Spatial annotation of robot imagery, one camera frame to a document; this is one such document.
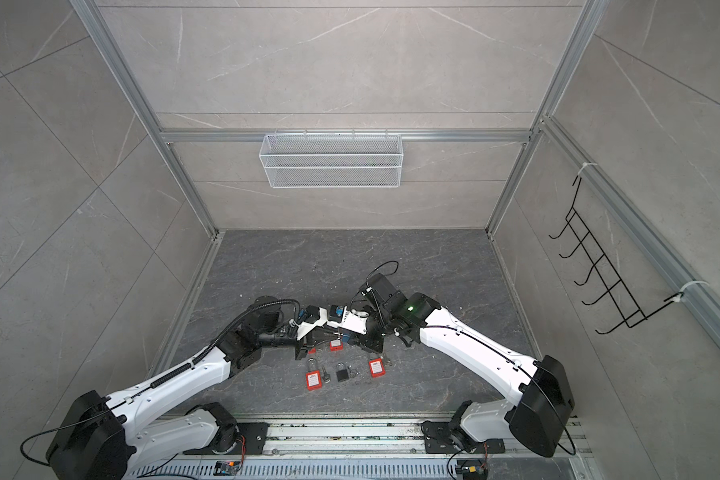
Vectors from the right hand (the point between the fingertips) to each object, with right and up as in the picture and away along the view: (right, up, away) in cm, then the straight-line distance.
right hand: (350, 331), depth 75 cm
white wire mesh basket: (-19, +52, +26) cm, 62 cm away
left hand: (-3, +1, -1) cm, 3 cm away
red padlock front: (+7, -13, +9) cm, 17 cm away
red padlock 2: (-11, -14, +7) cm, 19 cm away
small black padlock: (-3, -14, +9) cm, 17 cm away
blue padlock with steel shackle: (-1, -1, -3) cm, 3 cm away
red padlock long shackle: (-5, -7, +12) cm, 15 cm away
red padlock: (-8, -2, -9) cm, 12 cm away
